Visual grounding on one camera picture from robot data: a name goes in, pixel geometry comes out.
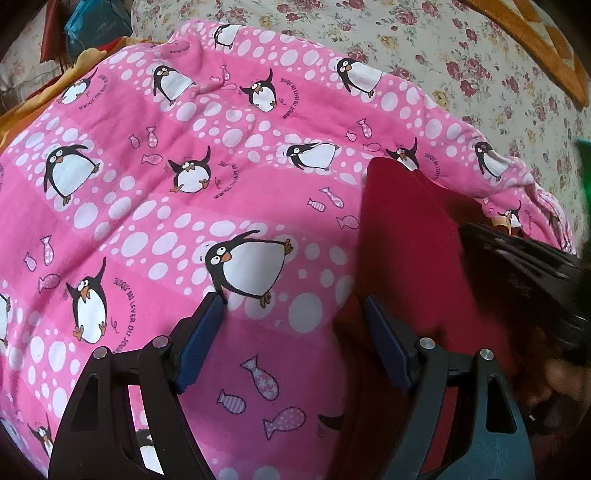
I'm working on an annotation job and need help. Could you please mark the pink penguin print blanket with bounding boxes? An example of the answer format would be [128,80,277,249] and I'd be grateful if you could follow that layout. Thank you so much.
[0,21,578,480]

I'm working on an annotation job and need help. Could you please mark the person's right hand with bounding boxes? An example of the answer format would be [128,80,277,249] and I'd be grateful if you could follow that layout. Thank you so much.
[526,360,591,407]

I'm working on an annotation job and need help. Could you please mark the orange patchwork mat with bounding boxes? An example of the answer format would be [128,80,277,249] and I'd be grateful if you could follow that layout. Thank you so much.
[462,0,591,109]

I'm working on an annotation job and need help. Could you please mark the dark red garment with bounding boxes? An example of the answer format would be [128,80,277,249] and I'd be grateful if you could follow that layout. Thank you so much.
[332,157,527,480]

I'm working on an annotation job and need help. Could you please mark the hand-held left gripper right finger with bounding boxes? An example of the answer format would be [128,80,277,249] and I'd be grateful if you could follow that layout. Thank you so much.
[362,295,532,480]

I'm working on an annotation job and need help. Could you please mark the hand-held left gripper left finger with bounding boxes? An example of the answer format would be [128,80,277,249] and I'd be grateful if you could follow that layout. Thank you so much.
[48,292,227,480]

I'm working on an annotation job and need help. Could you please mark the blue plastic bag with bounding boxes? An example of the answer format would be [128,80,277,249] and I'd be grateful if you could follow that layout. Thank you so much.
[65,0,134,58]

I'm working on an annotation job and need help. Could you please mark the green object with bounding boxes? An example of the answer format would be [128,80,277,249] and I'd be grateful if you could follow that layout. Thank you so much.
[575,136,591,208]

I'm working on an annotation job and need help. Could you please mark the floral quilt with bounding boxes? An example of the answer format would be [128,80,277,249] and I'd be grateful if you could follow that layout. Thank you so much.
[0,0,591,259]

